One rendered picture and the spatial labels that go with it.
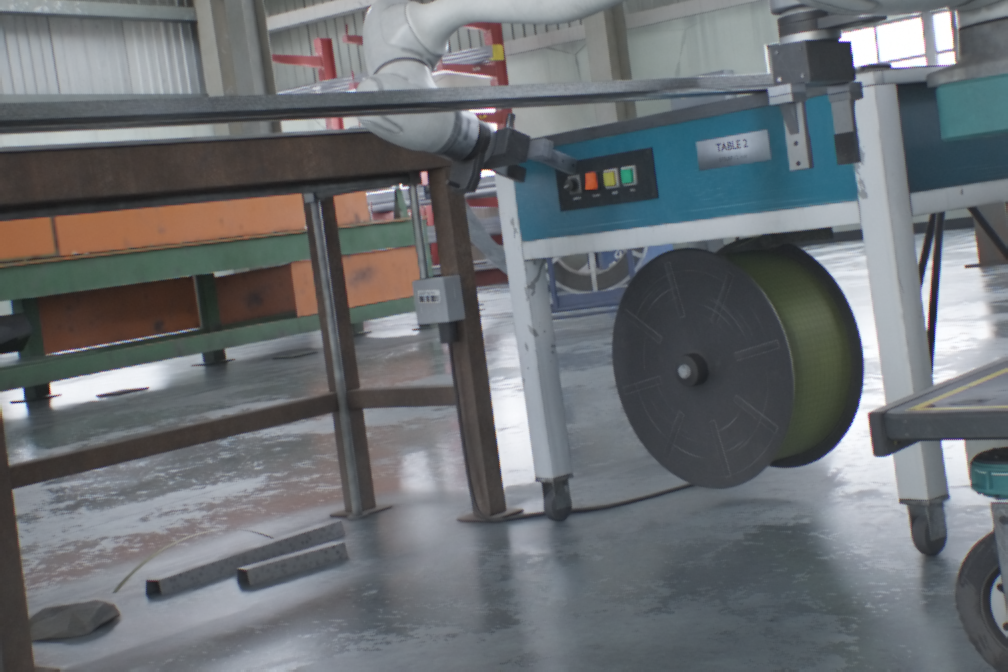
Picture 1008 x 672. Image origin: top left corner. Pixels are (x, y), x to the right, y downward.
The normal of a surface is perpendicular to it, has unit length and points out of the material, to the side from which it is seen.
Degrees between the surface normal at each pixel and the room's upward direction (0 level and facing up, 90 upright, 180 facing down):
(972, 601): 91
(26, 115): 75
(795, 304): 62
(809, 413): 118
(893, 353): 90
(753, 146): 90
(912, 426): 90
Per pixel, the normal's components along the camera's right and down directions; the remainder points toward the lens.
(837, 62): 0.80, -0.09
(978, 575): -0.54, 0.14
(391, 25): -0.47, -0.41
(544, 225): -0.76, 0.12
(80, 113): 0.65, -0.33
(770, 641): -0.13, -0.99
